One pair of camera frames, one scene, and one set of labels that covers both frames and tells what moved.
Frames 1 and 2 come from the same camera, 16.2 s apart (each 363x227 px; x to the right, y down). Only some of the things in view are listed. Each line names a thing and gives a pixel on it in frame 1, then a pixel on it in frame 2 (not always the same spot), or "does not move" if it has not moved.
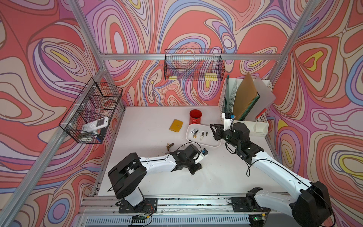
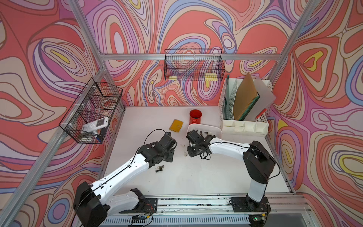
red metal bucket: [195, 117] does not move
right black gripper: [219, 129] to [191, 154]
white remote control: [99, 123] does not move
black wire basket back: [194, 65] does not move
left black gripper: [197, 167] to [171, 155]
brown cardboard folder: [245, 94] does not move
